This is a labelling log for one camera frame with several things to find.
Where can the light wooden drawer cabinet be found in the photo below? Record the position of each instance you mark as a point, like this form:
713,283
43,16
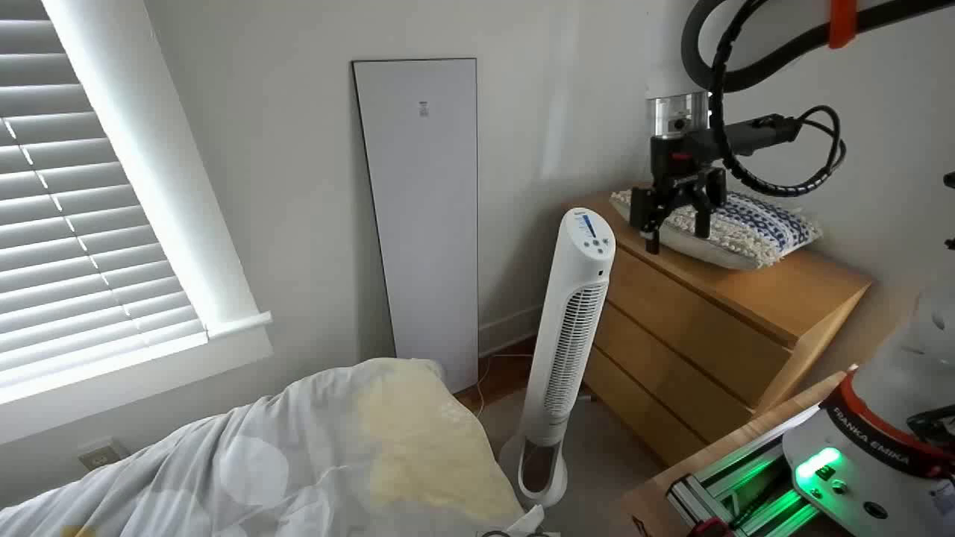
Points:
716,329

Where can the white window sill frame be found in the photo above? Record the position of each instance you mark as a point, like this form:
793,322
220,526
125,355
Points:
158,179

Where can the white wall outlet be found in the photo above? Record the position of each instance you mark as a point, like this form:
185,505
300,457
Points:
100,453

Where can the white window blinds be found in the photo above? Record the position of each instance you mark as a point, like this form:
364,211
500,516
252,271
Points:
69,210

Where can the bed with yellow blanket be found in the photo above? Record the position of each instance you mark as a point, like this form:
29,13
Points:
270,465

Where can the white tower fan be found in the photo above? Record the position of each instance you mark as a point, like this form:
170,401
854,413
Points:
557,346

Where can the blue white woven pillow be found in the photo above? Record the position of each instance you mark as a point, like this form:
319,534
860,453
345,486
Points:
757,231

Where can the white flat panel board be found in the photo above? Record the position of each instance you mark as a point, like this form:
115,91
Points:
422,219

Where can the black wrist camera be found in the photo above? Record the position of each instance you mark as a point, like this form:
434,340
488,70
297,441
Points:
761,128

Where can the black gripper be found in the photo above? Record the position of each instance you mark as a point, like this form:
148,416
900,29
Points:
681,165

